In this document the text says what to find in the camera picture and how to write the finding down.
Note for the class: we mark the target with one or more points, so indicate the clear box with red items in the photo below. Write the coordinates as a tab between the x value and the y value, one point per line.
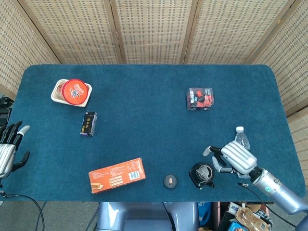
199	99

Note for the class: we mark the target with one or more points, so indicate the black floor equipment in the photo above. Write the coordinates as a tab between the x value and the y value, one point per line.
3	115

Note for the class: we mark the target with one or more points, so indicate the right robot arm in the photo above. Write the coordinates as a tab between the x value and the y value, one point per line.
276	190

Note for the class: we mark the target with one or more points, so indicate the blue plastic package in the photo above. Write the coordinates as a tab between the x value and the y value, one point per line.
204	213

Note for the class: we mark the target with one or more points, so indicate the red lidded round tub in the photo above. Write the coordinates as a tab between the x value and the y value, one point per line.
75	91

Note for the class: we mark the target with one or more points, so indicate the small black purple box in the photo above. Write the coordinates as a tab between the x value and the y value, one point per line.
88	124

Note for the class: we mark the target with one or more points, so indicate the blue table cloth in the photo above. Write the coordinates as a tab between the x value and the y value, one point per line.
134	96

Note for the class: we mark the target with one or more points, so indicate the grey-blue robot torso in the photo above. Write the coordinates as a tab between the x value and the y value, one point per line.
144	215

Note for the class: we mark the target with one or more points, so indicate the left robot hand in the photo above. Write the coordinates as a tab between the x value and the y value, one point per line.
6	158

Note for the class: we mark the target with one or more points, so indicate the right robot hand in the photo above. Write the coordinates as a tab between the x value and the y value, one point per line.
239	157

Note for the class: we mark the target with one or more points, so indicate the cream plastic tray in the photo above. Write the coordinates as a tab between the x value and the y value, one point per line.
55	96

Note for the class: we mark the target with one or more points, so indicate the small black round lid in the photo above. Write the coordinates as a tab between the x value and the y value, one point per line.
170	181

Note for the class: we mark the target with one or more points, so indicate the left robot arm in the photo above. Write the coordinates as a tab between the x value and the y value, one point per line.
1	186

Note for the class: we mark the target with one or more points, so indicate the tan snack bag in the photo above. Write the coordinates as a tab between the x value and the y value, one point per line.
250	219

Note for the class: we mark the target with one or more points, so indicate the woven folding screen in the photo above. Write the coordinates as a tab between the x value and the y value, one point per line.
154	31

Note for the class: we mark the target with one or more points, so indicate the blue snack box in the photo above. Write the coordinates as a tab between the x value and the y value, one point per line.
234	226

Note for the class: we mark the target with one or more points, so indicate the orange biscuit box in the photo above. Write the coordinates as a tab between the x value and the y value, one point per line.
115	175

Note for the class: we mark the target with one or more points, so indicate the clear plastic water bottle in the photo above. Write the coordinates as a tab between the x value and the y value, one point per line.
241	138

